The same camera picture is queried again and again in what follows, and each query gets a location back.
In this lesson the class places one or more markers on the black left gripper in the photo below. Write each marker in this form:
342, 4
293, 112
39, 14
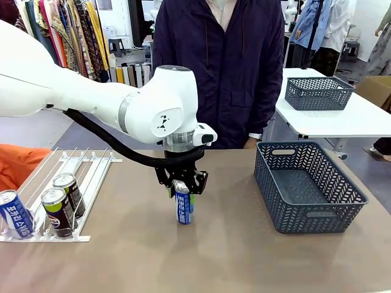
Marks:
177, 171

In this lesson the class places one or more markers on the blue Pocari Sweat can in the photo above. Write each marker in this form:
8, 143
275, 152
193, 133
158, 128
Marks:
13, 213
183, 207

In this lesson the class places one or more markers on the black Pepsi can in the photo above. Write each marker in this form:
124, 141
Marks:
73, 189
58, 210

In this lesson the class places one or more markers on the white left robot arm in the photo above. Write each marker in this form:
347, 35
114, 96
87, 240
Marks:
76, 91

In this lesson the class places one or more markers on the person's left forearm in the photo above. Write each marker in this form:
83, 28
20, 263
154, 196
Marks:
268, 110

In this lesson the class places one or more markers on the person's left hand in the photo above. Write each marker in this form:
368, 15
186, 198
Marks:
252, 143

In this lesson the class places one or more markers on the white wrist watch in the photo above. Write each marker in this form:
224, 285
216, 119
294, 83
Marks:
255, 135

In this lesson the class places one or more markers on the large grey plastic basket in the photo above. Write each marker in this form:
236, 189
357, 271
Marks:
305, 195

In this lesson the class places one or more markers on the upright fabric sample boards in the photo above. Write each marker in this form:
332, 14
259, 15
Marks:
131, 74

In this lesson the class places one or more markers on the person in dark jacket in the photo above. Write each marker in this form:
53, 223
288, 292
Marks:
238, 76

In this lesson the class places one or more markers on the grey plastic step stool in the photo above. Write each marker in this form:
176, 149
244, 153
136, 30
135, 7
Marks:
116, 46
350, 50

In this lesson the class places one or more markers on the orange cloth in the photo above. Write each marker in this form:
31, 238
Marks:
18, 164

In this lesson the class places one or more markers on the small grey plastic basket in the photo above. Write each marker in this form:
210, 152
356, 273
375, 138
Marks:
317, 94

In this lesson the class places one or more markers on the rack of colourful patterned clothes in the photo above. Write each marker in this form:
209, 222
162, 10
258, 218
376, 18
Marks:
76, 33

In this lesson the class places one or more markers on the white side table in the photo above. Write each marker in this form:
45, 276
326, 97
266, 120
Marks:
360, 119

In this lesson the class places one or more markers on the bystander's leg and shoe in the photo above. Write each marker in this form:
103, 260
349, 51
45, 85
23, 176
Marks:
382, 146

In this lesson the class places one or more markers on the mannequin with blue shirt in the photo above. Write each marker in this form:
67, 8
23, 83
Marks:
308, 27

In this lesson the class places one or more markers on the black stand pole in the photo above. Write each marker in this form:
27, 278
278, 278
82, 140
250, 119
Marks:
314, 30

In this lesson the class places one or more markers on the brown cardboard box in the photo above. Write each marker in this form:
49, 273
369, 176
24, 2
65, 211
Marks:
375, 90

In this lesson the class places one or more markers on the hanging white garment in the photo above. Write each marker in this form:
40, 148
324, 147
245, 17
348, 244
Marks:
339, 24

